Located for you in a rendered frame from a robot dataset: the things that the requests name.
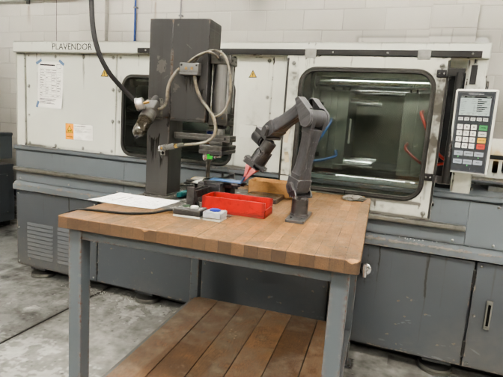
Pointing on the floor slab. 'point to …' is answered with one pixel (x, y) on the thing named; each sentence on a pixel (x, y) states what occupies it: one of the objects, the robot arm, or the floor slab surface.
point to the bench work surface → (249, 253)
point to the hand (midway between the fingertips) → (244, 179)
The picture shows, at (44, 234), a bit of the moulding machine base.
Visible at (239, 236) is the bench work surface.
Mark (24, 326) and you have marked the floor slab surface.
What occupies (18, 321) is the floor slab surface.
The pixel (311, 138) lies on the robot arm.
